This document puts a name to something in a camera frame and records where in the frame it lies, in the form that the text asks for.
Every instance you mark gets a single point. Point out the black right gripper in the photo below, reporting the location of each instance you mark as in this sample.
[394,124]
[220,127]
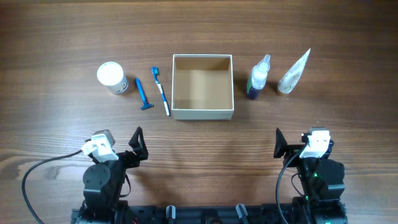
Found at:
[281,146]

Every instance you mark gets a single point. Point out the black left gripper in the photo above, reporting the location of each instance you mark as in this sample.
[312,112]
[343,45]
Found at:
[139,149]

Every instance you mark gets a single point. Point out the blue disposable razor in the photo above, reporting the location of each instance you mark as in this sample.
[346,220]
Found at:
[146,104]

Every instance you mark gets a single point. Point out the white floral tube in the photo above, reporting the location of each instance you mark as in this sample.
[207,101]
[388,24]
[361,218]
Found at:
[292,76]

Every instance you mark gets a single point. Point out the clear spray bottle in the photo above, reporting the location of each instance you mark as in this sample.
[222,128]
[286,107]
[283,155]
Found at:
[258,77]

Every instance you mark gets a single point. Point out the blue white toothbrush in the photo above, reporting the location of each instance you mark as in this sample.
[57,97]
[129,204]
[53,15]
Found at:
[155,73]

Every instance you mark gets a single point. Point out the cotton swab tub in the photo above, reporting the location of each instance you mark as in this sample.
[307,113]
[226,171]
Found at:
[111,75]

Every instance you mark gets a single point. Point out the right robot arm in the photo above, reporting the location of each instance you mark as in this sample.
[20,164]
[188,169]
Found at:
[321,179]

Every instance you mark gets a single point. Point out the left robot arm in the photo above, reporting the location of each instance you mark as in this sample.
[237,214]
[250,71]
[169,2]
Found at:
[105,178]

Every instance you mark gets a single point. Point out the beige cardboard box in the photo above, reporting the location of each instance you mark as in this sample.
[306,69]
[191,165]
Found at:
[202,87]

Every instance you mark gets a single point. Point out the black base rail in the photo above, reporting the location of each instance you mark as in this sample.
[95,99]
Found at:
[266,213]

